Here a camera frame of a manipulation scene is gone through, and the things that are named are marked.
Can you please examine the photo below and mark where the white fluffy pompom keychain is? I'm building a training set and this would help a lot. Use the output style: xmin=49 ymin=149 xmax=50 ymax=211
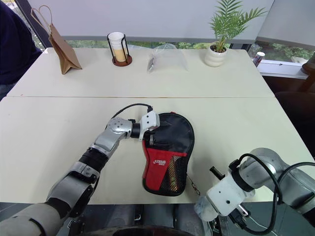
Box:
xmin=187 ymin=173 xmax=219 ymax=222

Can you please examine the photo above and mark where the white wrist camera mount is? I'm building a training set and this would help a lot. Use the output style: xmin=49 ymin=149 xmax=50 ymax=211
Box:
xmin=138 ymin=110 xmax=160 ymax=141
xmin=205 ymin=176 xmax=256 ymax=217

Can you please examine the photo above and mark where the brown paper bag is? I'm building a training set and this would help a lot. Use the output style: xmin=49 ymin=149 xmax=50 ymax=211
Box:
xmin=31 ymin=4 xmax=83 ymax=76

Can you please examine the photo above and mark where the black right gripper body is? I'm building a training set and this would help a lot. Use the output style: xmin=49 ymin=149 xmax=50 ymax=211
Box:
xmin=209 ymin=166 xmax=224 ymax=179

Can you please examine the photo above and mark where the black wire cup holder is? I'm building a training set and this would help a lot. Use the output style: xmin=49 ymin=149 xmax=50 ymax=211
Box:
xmin=107 ymin=33 xmax=133 ymax=67

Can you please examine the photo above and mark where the red and white can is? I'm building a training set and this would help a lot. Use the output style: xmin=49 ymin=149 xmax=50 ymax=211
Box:
xmin=253 ymin=51 xmax=266 ymax=67

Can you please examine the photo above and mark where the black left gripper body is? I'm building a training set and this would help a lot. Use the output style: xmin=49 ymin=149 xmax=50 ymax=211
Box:
xmin=143 ymin=125 xmax=160 ymax=139

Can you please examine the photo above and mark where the black paddle cover bag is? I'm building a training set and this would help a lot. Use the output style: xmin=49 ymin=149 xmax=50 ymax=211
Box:
xmin=141 ymin=112 xmax=195 ymax=197

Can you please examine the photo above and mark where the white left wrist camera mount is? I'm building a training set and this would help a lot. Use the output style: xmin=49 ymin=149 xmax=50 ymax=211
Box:
xmin=138 ymin=110 xmax=160 ymax=141

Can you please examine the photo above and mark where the stack of white paper cups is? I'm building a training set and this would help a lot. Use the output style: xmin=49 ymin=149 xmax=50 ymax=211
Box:
xmin=108 ymin=31 xmax=126 ymax=62

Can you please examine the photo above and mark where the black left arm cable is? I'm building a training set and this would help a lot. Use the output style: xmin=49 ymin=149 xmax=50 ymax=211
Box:
xmin=110 ymin=103 xmax=154 ymax=119

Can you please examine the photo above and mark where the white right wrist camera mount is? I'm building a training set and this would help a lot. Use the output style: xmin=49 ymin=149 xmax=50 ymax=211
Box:
xmin=205 ymin=176 xmax=256 ymax=217

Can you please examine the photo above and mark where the clear plastic bag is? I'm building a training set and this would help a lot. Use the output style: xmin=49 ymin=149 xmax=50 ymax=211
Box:
xmin=147 ymin=43 xmax=189 ymax=74

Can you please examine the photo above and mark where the thin white floor cable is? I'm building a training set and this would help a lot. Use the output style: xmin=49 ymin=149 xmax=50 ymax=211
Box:
xmin=246 ymin=216 xmax=269 ymax=233

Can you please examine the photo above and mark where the person in dark navy clothing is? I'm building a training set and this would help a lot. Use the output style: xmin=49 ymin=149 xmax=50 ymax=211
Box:
xmin=0 ymin=3 xmax=42 ymax=101

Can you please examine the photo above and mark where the green plant in white pot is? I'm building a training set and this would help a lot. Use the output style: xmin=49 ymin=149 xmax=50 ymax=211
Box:
xmin=204 ymin=0 xmax=269 ymax=67

